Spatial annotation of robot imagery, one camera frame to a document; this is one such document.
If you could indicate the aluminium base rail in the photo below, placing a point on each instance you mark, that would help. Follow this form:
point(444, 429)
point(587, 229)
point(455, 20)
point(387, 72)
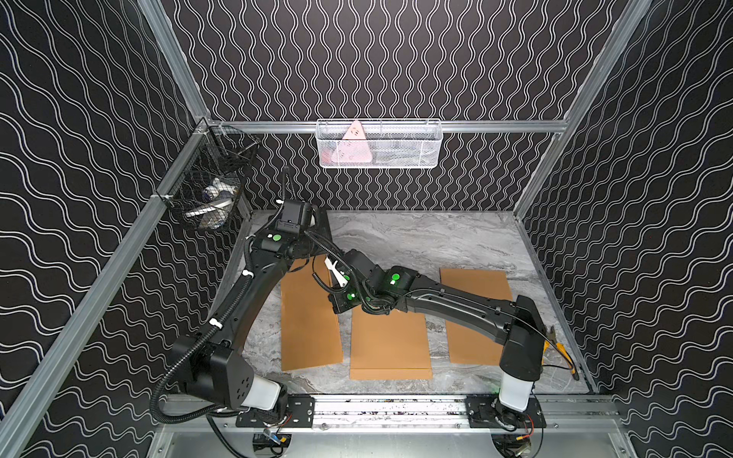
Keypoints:
point(447, 413)

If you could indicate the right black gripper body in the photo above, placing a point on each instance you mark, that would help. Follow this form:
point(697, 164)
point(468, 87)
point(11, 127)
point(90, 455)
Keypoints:
point(345, 299)

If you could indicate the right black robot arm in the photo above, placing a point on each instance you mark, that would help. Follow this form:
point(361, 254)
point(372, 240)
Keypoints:
point(516, 325)

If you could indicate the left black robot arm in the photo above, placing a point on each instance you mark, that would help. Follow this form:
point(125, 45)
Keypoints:
point(209, 363)

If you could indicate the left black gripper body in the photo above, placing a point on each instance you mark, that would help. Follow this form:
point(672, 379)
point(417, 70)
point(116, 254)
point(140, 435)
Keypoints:
point(320, 230)

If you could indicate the black wire mesh basket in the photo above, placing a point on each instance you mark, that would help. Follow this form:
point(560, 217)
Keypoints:
point(224, 151)

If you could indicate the white wire mesh basket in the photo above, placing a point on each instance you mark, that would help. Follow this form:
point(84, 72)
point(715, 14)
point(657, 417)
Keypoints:
point(400, 143)

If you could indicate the black plastic tool case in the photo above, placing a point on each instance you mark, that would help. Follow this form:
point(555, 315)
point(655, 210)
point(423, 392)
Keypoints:
point(321, 224)

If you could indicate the white object in black basket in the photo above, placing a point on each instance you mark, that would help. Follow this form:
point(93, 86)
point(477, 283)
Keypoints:
point(218, 200)

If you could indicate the pink triangular board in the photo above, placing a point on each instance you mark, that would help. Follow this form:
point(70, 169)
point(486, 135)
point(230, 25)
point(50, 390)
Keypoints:
point(353, 149)

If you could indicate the brown file bag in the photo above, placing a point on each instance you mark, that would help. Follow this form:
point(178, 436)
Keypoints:
point(310, 330)
point(393, 347)
point(467, 346)

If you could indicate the yellow handled pliers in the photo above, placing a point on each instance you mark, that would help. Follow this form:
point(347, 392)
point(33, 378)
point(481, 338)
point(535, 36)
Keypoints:
point(552, 343)

